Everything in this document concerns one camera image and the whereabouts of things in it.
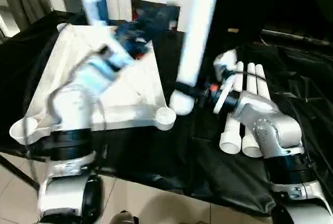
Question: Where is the white plastic table top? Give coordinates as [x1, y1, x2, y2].
[9, 23, 176, 146]

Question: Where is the dark metal rod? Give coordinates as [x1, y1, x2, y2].
[227, 27, 333, 46]

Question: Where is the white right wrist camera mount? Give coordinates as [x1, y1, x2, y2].
[212, 50, 239, 115]

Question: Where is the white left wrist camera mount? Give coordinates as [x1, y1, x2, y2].
[79, 0, 111, 28]

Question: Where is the black mat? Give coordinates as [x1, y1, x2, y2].
[0, 10, 333, 219]

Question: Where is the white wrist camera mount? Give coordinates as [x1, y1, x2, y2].
[79, 0, 111, 28]
[212, 50, 239, 115]

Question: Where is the black metal stand leg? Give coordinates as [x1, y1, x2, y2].
[0, 153, 40, 191]

